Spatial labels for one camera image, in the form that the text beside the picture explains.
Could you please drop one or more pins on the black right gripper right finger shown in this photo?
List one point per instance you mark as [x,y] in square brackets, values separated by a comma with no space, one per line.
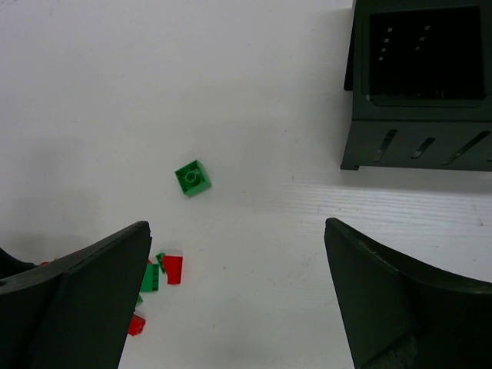
[399,312]

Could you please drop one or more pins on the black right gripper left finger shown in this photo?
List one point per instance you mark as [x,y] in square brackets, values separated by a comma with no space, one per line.
[75,311]

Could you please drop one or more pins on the small red lego brick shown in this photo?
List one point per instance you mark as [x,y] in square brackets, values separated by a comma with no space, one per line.
[137,325]

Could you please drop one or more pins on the green square lego brick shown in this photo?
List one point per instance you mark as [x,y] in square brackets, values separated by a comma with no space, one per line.
[193,179]

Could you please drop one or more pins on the black slotted container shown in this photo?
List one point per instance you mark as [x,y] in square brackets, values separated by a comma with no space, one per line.
[420,77]

